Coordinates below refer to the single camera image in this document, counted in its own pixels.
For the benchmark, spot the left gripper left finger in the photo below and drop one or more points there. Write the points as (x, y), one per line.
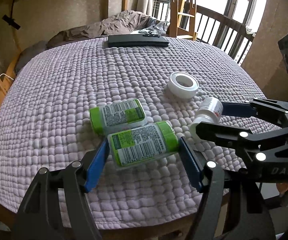
(39, 215)

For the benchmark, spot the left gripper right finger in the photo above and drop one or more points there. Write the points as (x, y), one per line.
(247, 217)

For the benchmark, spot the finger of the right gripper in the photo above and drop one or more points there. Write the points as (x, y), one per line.
(272, 111)
(261, 152)

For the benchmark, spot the white pill bottle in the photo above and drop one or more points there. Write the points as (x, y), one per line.
(210, 111)

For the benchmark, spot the green wipes pack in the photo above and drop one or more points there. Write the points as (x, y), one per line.
(137, 146)
(117, 117)

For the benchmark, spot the person's right hand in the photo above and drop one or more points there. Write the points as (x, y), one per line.
(282, 187)

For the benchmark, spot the white tape roll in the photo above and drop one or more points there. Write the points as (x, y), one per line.
(183, 85)

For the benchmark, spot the lavender quilted bedspread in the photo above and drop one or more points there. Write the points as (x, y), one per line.
(45, 122)

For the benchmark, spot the dark balcony railing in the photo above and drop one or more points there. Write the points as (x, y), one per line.
(217, 30)

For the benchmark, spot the wooden bunk ladder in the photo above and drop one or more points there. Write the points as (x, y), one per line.
(182, 7)

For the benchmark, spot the grey crumpled clothing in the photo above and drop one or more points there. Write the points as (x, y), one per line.
(156, 28)

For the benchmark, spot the grey pillow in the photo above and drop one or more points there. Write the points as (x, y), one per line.
(28, 54)

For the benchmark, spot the brown crumpled duvet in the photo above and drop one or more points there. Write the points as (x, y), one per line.
(124, 22)

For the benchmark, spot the wooden bed frame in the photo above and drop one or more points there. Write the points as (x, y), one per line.
(178, 229)

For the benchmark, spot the black wall bracket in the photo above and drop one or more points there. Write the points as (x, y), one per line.
(9, 19)

